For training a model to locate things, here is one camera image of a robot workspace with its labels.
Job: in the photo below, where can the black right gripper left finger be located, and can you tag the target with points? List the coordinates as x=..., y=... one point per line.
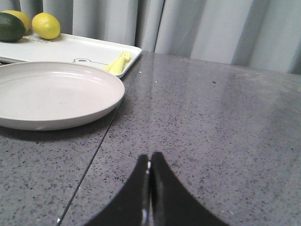
x=131, y=205

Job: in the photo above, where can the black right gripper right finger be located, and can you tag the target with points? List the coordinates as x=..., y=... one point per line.
x=172, y=204

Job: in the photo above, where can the beige round plate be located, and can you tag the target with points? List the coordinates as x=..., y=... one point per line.
x=46, y=96

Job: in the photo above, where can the white bear print tray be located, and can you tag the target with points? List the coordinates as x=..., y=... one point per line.
x=67, y=48

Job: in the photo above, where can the yellow plastic utensil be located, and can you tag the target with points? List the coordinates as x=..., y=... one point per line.
x=109, y=66

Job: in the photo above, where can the yellow plastic fork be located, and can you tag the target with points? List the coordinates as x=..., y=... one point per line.
x=118, y=66

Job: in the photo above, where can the grey curtain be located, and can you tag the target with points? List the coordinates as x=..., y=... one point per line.
x=262, y=34

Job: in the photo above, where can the yellow lemon front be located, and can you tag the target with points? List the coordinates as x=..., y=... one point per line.
x=46, y=26

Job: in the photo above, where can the yellow lemon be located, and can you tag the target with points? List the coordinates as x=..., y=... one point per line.
x=22, y=16
x=46, y=26

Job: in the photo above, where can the green lime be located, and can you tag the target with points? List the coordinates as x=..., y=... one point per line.
x=12, y=28

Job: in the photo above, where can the yellow lemon back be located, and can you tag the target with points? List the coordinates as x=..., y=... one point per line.
x=22, y=16

